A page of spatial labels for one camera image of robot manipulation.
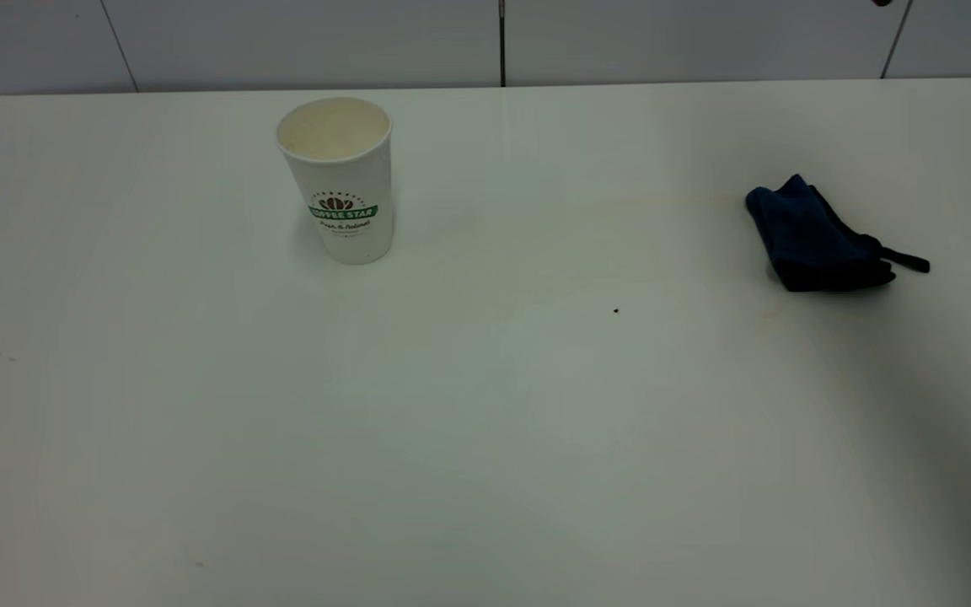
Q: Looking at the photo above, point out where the white paper cup green logo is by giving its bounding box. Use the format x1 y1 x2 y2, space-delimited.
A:
276 97 394 266

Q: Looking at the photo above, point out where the blue cloth with black trim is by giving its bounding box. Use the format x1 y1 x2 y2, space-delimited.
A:
744 174 931 293

